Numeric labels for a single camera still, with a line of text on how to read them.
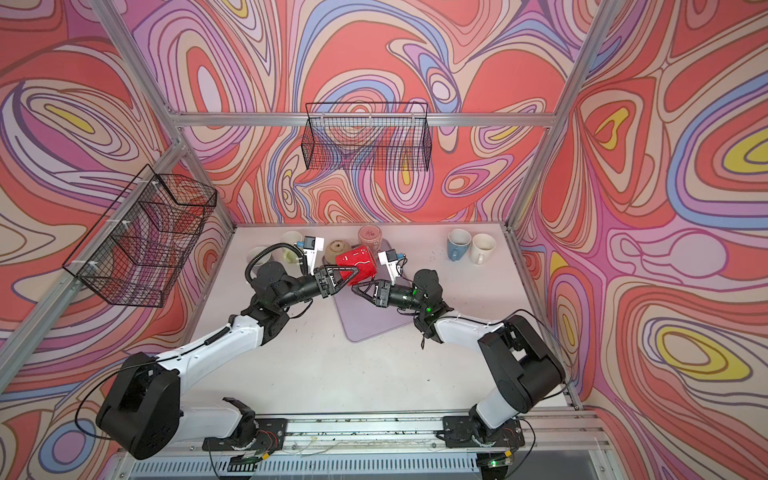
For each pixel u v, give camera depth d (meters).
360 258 0.71
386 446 0.73
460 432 0.73
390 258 0.73
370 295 0.75
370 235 1.01
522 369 0.45
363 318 0.95
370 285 0.75
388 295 0.69
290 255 0.66
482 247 1.02
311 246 0.67
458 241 1.05
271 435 0.72
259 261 0.56
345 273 0.69
